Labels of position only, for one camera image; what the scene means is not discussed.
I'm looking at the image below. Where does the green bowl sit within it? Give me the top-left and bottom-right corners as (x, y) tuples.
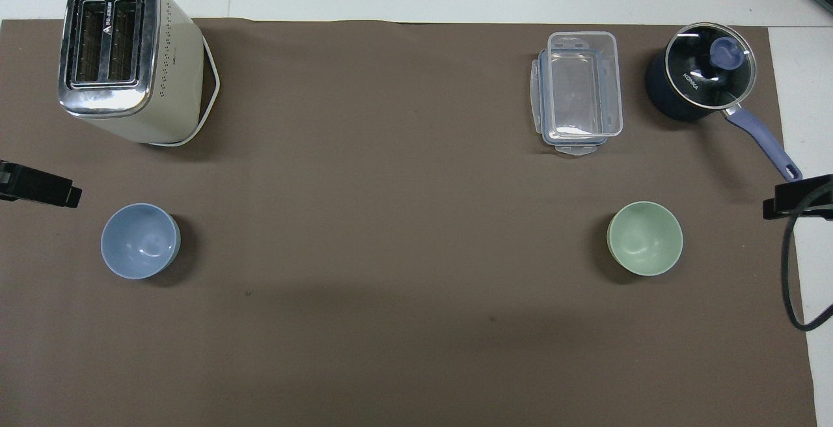
(607, 201), (684, 277)

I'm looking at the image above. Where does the blue bowl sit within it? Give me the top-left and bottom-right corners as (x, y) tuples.
(100, 202), (182, 281)

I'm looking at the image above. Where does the clear plastic container lid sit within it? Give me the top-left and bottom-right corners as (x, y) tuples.
(530, 49), (610, 158)

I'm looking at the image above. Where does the clear plastic food container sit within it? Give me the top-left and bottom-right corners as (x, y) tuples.
(541, 31), (624, 143)

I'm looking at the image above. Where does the dark blue saucepan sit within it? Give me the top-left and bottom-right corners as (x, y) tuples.
(645, 22), (803, 183)

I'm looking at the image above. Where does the cream and chrome toaster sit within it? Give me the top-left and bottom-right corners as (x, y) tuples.
(58, 0), (221, 148)

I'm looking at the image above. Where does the glass pot lid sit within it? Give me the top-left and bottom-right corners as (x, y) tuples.
(664, 22), (758, 111)

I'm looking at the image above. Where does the black cable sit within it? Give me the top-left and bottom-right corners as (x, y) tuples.
(782, 182), (833, 332)

